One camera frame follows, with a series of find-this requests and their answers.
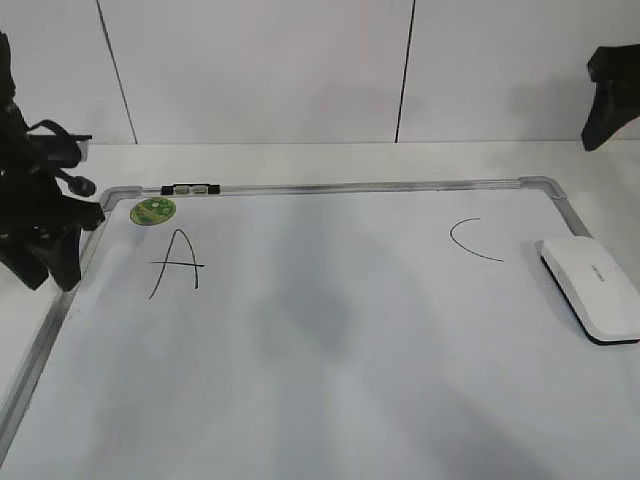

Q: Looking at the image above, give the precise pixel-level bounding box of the white aluminium-framed whiteboard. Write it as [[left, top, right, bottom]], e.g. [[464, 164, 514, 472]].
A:
[[1, 177, 639, 479]]

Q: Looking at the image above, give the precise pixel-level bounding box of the green round magnet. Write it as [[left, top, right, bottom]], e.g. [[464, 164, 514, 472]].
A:
[[130, 197, 176, 226]]

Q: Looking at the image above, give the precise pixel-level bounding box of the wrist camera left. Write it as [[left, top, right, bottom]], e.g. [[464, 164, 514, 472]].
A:
[[28, 134, 93, 169]]

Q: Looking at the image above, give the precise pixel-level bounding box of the white whiteboard eraser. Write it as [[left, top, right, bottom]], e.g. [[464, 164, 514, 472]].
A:
[[540, 236, 639, 345]]

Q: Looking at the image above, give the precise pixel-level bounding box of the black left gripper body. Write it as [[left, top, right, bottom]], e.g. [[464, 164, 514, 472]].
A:
[[1, 100, 105, 245]]

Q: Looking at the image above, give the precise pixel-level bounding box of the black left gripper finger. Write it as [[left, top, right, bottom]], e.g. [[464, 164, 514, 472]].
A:
[[1, 244, 49, 290], [29, 227, 81, 291]]

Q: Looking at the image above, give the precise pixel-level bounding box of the black and clear marker clip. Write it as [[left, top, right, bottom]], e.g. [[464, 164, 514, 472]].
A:
[[160, 183, 221, 196]]

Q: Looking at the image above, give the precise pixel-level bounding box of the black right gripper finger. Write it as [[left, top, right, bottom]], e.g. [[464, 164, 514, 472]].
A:
[[581, 44, 640, 152]]

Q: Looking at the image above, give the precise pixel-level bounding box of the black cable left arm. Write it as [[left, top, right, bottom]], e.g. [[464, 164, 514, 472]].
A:
[[24, 118, 97, 197]]

